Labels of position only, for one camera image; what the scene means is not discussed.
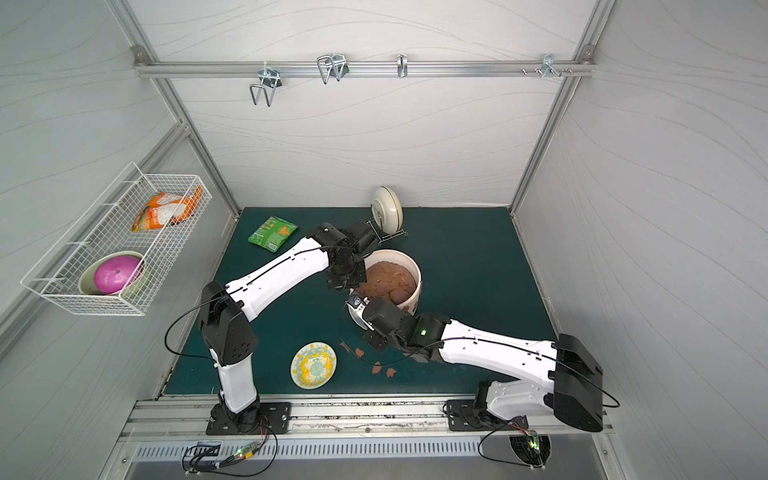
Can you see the cream plate on rack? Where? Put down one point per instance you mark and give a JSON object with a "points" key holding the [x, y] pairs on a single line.
{"points": [[387, 209]]}

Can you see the metal double hook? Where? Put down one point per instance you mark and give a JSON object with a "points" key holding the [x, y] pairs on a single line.
{"points": [[269, 80], [332, 66]]}

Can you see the white ceramic pot with mud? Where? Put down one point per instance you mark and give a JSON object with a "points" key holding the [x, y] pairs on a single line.
{"points": [[392, 275]]}

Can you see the metal double hook left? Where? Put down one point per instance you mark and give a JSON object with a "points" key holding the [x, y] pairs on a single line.
{"points": [[269, 80]]}

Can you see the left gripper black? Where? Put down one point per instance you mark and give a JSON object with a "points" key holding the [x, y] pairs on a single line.
{"points": [[346, 271]]}

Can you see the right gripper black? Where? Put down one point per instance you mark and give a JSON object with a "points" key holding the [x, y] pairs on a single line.
{"points": [[372, 309]]}

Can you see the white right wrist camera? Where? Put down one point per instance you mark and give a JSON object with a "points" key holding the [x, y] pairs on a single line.
{"points": [[356, 305]]}

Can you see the aluminium top rail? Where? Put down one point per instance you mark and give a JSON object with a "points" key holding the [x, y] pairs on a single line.
{"points": [[358, 69]]}

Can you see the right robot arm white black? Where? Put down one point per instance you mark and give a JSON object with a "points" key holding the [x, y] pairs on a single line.
{"points": [[560, 377]]}

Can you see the right wiring with board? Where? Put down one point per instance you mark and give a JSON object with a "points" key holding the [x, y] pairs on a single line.
{"points": [[522, 447]]}

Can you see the metal double hook middle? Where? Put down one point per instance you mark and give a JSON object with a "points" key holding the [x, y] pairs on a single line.
{"points": [[332, 66]]}

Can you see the left wiring bundle with board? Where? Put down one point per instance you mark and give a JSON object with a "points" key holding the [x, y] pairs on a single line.
{"points": [[225, 457]]}

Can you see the aluminium rail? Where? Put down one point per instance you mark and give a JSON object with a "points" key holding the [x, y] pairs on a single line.
{"points": [[314, 416], [358, 69]]}

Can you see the orange white snack bag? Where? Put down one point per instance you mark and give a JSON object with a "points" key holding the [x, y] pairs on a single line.
{"points": [[166, 209]]}

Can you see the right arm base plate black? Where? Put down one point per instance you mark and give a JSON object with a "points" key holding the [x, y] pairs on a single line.
{"points": [[462, 417]]}

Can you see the yellow teal patterned bowl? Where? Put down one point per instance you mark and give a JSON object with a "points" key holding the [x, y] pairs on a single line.
{"points": [[313, 365]]}

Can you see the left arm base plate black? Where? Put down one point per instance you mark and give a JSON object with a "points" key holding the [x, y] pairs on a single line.
{"points": [[255, 419]]}

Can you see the black wire plate rack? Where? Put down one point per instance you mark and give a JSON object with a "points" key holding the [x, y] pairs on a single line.
{"points": [[381, 235]]}

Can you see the small metal hook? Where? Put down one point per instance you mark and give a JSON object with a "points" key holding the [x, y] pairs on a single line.
{"points": [[402, 66]]}

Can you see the green snack packet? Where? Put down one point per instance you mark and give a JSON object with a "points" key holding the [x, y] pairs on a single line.
{"points": [[272, 234]]}

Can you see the metal hook right end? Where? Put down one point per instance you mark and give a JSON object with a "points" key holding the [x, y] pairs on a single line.
{"points": [[547, 69]]}

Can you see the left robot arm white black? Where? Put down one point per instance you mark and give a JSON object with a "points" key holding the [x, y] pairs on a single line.
{"points": [[227, 310]]}

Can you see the white wire wall basket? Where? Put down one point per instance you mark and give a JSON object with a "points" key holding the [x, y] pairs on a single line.
{"points": [[105, 228]]}

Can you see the aluminium front rail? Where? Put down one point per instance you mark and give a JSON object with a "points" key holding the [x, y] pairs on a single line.
{"points": [[314, 416]]}

